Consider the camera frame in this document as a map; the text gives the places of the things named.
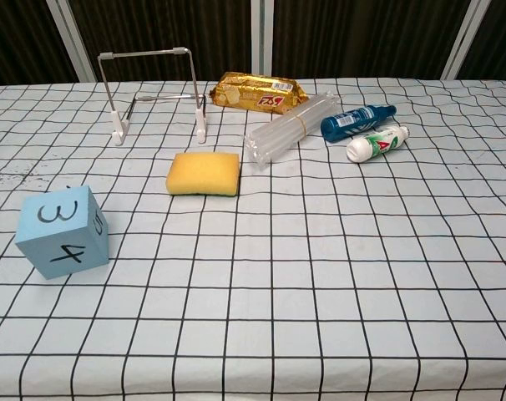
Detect blue foam cube with numbers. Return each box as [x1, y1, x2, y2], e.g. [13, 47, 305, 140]
[13, 185, 111, 280]

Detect yellow sponge with green underside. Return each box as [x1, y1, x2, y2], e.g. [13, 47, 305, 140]
[165, 151, 241, 198]

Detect bundle of clear plastic sticks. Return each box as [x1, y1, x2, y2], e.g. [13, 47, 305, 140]
[244, 94, 338, 167]

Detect white black checked tablecloth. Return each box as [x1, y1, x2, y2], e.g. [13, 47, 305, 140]
[0, 77, 506, 401]

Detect gold biscuit packet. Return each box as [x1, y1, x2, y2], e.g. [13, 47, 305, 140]
[209, 71, 311, 116]

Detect blue spray bottle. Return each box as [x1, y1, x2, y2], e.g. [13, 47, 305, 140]
[320, 104, 398, 144]

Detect white bottle green red label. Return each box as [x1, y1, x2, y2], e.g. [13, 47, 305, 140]
[346, 125, 412, 163]

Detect dark pleated curtain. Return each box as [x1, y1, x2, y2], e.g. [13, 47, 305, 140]
[0, 0, 506, 87]

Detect metal wire stand white feet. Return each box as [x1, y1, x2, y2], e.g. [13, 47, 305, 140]
[97, 47, 210, 146]

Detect white upright frame post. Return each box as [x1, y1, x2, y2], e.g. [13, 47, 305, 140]
[250, 0, 275, 81]

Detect white slanted frame post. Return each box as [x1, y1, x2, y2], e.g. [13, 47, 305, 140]
[46, 0, 97, 84]
[440, 0, 486, 80]

